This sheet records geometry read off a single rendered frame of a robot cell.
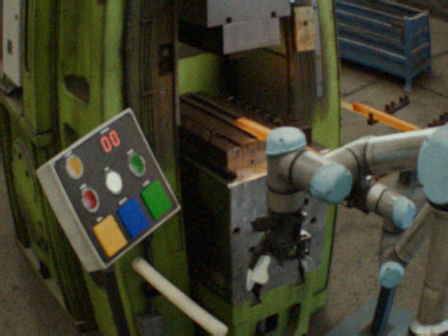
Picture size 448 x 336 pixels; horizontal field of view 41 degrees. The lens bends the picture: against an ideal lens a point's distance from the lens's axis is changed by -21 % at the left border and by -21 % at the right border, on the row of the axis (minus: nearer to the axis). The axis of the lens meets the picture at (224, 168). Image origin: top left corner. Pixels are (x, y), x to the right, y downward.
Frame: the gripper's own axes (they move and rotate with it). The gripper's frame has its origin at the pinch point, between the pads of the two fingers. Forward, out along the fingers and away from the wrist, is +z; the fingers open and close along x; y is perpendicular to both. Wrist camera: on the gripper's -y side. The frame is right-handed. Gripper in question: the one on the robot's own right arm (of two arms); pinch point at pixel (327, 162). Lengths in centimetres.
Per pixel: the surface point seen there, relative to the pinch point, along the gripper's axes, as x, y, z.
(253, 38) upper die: -1.9, -28.9, 27.1
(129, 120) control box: -44, -17, 23
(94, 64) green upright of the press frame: -43, -27, 47
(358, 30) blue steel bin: 290, 59, 259
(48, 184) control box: -74, -13, 12
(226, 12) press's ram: -10.6, -39.1, 27.0
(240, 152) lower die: -8.0, 4.8, 27.7
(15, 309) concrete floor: -81, 99, 119
